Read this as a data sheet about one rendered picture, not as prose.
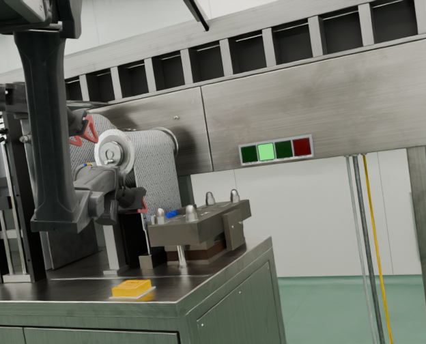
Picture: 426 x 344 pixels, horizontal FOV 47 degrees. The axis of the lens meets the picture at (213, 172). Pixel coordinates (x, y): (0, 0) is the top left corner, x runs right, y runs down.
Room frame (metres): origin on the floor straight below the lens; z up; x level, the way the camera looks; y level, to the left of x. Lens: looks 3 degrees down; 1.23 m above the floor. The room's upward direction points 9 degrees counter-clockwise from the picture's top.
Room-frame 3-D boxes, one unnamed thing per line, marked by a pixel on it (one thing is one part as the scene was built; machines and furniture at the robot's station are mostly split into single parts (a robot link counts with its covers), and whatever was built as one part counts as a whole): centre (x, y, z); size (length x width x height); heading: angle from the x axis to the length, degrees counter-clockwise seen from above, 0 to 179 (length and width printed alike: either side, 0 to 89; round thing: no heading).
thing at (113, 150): (1.47, 0.29, 1.25); 0.07 x 0.02 x 0.07; 64
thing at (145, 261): (1.57, 0.17, 0.92); 0.28 x 0.04 x 0.04; 154
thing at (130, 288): (1.20, 0.24, 0.91); 0.07 x 0.07 x 0.02; 64
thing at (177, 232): (1.55, 0.05, 1.00); 0.40 x 0.16 x 0.06; 154
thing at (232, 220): (1.52, -0.04, 0.96); 0.10 x 0.03 x 0.11; 154
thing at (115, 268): (1.46, 0.33, 1.05); 0.06 x 0.05 x 0.31; 154
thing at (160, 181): (1.56, 0.18, 1.11); 0.23 x 0.01 x 0.18; 154
